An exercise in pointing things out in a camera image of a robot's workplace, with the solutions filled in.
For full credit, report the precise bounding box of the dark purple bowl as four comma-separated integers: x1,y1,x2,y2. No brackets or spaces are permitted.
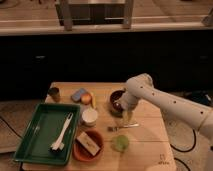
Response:
110,90,124,113

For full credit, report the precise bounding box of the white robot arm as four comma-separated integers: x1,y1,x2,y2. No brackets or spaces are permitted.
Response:
119,73,213,140

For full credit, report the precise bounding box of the green plastic cup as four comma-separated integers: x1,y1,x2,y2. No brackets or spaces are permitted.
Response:
112,135,129,152

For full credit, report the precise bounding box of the white paper cup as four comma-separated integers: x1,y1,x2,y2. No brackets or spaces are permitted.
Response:
82,108,98,127

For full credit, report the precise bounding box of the silver fork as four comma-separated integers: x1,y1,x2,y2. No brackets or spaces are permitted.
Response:
107,123,139,132

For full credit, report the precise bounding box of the yellow banana toy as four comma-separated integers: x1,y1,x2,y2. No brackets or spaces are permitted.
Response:
90,92,96,109

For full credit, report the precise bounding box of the orange fruit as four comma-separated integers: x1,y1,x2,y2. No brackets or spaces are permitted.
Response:
81,93,92,105

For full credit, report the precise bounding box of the wooden block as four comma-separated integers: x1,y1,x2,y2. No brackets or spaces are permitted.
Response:
77,132,100,156

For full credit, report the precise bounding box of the orange clay bowl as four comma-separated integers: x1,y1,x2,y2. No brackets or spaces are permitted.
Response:
73,129,104,162

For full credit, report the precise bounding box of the white brush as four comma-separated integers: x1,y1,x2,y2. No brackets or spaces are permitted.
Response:
51,113,73,151

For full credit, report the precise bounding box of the dark small can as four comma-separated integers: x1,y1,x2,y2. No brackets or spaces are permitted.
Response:
48,87,60,102

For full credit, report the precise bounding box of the green plastic tray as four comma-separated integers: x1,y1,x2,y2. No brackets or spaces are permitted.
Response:
14,103,80,166

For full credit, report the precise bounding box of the wooden stool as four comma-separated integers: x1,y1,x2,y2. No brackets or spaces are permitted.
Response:
55,0,134,31

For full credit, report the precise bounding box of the black cable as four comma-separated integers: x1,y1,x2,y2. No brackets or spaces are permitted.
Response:
169,128,198,154

